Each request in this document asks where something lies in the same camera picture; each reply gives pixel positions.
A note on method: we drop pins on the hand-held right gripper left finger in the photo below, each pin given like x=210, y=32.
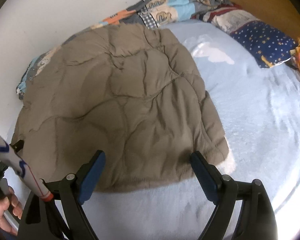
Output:
x=92, y=177

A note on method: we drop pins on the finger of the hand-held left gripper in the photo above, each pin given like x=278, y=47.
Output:
x=18, y=145

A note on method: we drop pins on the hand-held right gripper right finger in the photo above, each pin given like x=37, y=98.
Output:
x=202, y=175

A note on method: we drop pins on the brown puffer jacket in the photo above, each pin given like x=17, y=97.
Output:
x=115, y=105

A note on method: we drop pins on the person's left hand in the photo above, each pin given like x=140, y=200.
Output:
x=0, y=212

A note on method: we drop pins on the white printed rod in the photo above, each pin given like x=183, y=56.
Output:
x=20, y=165

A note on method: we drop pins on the light blue fleece blanket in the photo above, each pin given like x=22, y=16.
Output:
x=252, y=130

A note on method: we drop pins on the navy star striped pillow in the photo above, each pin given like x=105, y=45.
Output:
x=260, y=40

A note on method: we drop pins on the patchwork cartoon print quilt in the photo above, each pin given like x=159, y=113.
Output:
x=165, y=5

